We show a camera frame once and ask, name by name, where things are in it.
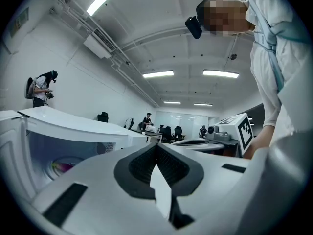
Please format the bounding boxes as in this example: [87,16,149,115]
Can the dark top table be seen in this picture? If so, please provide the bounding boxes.
[131,128,164,144]

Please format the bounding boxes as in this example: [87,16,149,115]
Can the wall sign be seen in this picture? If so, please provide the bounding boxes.
[9,7,30,38]

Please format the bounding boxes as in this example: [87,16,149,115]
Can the white ceiling air conditioner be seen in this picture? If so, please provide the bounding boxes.
[83,27,117,59]

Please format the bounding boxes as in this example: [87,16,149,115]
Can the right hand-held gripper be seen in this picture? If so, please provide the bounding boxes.
[171,113,255,158]

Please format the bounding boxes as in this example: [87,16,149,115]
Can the light blue strap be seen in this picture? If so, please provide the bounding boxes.
[253,21,313,94]

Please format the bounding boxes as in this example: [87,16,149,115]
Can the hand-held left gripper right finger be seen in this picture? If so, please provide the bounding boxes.
[156,143,252,235]

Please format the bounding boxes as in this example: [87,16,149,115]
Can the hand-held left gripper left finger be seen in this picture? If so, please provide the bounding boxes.
[28,143,177,235]

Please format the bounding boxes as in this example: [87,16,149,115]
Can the person's head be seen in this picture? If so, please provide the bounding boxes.
[195,0,255,38]

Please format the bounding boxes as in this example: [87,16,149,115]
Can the purple eggplant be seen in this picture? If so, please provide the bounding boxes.
[50,161,74,174]

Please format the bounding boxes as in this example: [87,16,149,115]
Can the person's white clothing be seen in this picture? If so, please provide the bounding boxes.
[246,0,313,148]

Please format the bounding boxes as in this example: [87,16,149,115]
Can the person's right forearm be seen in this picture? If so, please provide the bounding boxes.
[243,124,276,160]

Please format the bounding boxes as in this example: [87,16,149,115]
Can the white ceiling pipes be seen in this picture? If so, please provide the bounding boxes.
[48,0,161,107]

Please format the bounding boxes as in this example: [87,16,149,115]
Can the black head camera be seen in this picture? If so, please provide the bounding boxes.
[184,15,203,40]

